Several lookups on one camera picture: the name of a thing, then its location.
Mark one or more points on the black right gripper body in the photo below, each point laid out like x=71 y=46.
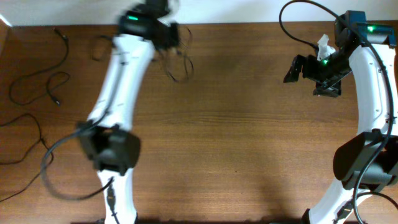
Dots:
x=324 y=73

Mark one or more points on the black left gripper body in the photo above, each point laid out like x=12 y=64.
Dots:
x=173 y=35

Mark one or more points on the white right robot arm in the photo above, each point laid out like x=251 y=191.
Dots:
x=367 y=163

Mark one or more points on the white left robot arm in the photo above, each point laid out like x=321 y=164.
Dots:
x=106 y=137

